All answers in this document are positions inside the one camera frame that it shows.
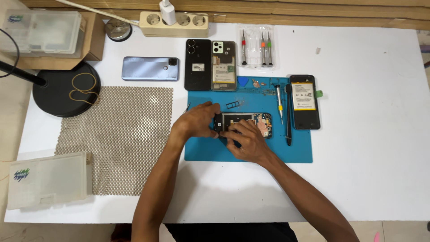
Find person's right hand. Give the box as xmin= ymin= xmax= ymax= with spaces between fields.
xmin=220 ymin=119 xmax=273 ymax=165

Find person's left hand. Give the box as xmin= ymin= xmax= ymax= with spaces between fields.
xmin=171 ymin=101 xmax=222 ymax=140

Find phone with circuit board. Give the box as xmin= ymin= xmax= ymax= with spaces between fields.
xmin=213 ymin=112 xmax=273 ymax=139

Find yellow-tipped silver screwdriver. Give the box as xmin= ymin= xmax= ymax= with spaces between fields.
xmin=274 ymin=84 xmax=285 ymax=125

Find black spudger tool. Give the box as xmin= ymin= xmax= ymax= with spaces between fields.
xmin=284 ymin=84 xmax=292 ymax=146

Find scattered small screws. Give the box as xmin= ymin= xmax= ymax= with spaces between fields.
xmin=260 ymin=79 xmax=275 ymax=95

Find blue repair mat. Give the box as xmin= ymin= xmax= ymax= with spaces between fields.
xmin=184 ymin=76 xmax=314 ymax=164

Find black phone with exposed battery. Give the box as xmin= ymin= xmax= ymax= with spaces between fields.
xmin=289 ymin=75 xmax=321 ymax=130

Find red-collared precision screwdriver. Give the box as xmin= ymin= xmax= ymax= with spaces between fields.
xmin=241 ymin=29 xmax=248 ymax=66

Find orange-collared precision screwdriver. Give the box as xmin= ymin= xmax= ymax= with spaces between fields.
xmin=260 ymin=32 xmax=267 ymax=66

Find green-collared precision screwdriver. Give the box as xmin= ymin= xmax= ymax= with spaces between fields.
xmin=266 ymin=32 xmax=273 ymax=66

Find clear plastic screwdriver case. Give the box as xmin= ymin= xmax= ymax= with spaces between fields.
xmin=236 ymin=24 xmax=278 ymax=70

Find person's black shorts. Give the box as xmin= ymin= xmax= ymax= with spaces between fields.
xmin=164 ymin=222 xmax=298 ymax=242

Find beige mesh mat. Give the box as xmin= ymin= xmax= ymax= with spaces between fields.
xmin=54 ymin=86 xmax=174 ymax=196

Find lavender phone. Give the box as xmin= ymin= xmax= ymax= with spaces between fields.
xmin=121 ymin=56 xmax=180 ymax=82

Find beige power strip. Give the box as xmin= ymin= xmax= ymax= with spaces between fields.
xmin=139 ymin=11 xmax=209 ymax=38

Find white charger plug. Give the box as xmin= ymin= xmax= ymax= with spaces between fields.
xmin=159 ymin=0 xmax=177 ymax=26

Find wooden board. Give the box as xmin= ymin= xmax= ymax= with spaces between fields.
xmin=20 ymin=0 xmax=430 ymax=31

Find round metal disc container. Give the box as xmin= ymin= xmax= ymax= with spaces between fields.
xmin=105 ymin=18 xmax=133 ymax=42

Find tan rubber bands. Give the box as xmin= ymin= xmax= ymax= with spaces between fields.
xmin=69 ymin=72 xmax=101 ymax=106

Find brown cardboard box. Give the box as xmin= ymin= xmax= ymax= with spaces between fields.
xmin=13 ymin=11 xmax=107 ymax=71

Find black desk lamp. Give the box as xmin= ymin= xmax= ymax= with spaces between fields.
xmin=0 ymin=60 xmax=101 ymax=118

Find clear plastic organizer box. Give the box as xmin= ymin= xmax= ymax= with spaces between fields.
xmin=6 ymin=151 xmax=93 ymax=211
xmin=0 ymin=9 xmax=86 ymax=58

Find opened phone with green camera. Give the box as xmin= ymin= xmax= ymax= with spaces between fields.
xmin=211 ymin=40 xmax=238 ymax=91

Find black phone with dual camera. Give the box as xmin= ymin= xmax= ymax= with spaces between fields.
xmin=184 ymin=39 xmax=212 ymax=91

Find white power cable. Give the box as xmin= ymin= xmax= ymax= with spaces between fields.
xmin=55 ymin=0 xmax=140 ymax=26

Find black cable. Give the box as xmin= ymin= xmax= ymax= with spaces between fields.
xmin=0 ymin=28 xmax=20 ymax=79

